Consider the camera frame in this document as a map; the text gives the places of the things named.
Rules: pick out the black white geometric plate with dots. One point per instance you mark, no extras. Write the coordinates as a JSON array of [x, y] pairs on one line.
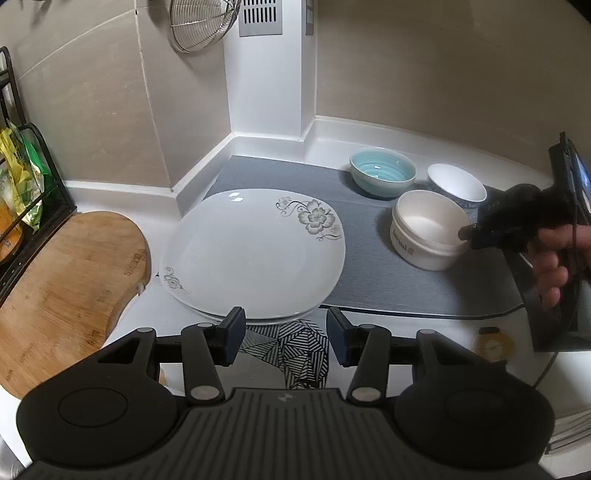
[[295, 350]]

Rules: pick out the wooden cutting board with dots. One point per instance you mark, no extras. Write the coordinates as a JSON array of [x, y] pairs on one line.
[[60, 286]]

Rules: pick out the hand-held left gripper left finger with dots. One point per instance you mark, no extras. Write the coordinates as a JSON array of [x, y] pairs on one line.
[[236, 330]]

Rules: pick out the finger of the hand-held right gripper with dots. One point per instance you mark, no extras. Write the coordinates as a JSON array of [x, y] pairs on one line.
[[478, 235]]

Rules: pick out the plain white plate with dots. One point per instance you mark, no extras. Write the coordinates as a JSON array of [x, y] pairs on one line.
[[268, 321]]

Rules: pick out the cream bowl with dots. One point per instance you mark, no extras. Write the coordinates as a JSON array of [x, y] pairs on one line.
[[425, 230]]

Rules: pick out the orange packet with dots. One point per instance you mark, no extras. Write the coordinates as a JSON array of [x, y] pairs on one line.
[[9, 235]]

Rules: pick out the yellow snack packet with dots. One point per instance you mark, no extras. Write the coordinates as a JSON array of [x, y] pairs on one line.
[[11, 157]]

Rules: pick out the grey drying mat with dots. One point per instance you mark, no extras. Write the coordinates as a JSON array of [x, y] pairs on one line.
[[369, 277]]

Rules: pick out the round tan pad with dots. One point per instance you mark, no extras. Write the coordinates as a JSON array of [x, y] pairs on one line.
[[498, 346]]

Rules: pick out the person's right hand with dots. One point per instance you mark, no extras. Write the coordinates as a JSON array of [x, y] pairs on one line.
[[551, 267]]

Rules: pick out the white bowl blue pattern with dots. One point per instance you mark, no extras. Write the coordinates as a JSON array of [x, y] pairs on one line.
[[455, 182]]

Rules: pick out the grey vent grille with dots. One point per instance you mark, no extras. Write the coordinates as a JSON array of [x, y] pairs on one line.
[[261, 18]]

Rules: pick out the green snack packet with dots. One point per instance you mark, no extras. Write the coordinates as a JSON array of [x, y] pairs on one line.
[[39, 184]]

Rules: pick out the teal ribbed bowl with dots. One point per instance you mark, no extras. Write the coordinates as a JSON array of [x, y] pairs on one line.
[[381, 170]]

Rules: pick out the black metal rack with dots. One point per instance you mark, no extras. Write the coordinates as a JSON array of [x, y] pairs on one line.
[[64, 203]]

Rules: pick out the white square floral plate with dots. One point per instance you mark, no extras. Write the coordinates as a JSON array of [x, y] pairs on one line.
[[249, 258]]

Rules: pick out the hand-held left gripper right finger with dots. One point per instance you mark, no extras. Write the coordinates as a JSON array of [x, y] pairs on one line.
[[334, 332]]

